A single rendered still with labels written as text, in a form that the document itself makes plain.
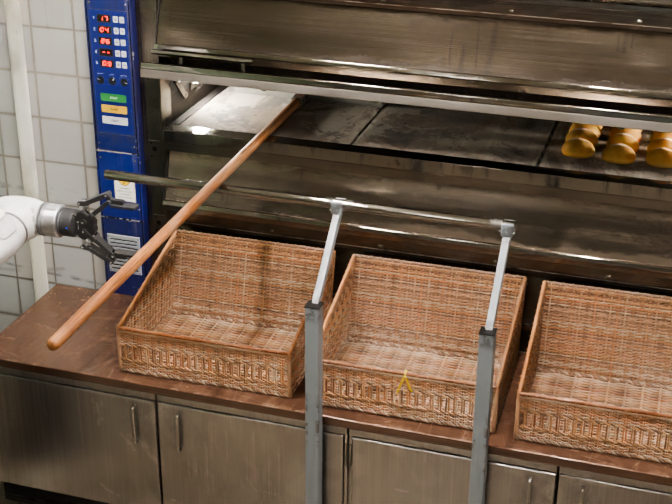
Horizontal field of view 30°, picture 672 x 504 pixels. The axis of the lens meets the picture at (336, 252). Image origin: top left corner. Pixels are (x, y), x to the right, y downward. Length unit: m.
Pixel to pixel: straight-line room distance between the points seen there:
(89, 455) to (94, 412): 0.17
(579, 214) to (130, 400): 1.46
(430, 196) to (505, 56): 0.51
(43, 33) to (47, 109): 0.26
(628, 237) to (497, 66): 0.64
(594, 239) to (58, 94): 1.77
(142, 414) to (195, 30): 1.18
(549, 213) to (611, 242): 0.20
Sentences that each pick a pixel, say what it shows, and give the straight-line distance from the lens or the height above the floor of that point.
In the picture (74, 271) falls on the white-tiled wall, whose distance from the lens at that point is 4.43.
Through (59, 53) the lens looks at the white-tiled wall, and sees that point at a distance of 4.15.
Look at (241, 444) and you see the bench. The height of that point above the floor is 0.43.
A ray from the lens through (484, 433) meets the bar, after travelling 3.45.
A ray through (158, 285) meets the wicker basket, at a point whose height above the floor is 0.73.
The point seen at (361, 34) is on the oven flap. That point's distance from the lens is 3.73.
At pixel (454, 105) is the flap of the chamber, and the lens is 3.56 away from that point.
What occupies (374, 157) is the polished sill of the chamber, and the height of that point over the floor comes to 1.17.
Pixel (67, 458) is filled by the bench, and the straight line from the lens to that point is 4.11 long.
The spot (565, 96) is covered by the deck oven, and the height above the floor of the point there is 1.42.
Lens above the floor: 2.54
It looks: 25 degrees down
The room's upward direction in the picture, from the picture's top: straight up
